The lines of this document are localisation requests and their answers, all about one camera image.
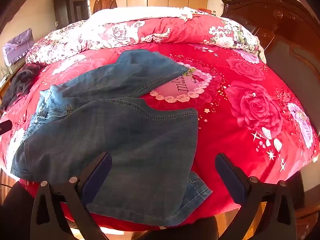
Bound dark carved wooden headboard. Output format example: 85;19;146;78
221;0;320;155

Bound red rose print bed sheet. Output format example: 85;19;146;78
0;41;320;230

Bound blue denim pants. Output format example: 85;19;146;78
10;49;213;227

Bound floral folded quilt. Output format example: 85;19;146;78
25;6;267;64

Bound brown hanging jacket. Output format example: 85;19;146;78
92;0;118;14

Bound dark wooden door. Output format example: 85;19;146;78
52;0;90;28

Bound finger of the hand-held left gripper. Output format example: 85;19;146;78
0;121;12;135

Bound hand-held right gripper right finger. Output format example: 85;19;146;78
215;153;297;240

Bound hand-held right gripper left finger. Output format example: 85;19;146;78
30;152;112;240

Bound dark crumpled cloth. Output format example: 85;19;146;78
0;64;42;110

